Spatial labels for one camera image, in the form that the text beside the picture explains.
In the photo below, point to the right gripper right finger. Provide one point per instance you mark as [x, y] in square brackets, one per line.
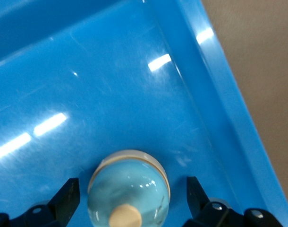
[212, 215]

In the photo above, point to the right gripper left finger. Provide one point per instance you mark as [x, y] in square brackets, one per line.
[52, 212]

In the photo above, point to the light blue call bell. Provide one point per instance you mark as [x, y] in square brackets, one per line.
[127, 189]

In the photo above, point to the blue plastic tray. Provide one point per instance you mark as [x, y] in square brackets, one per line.
[87, 94]

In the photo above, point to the brown table mat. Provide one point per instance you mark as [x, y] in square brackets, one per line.
[264, 71]

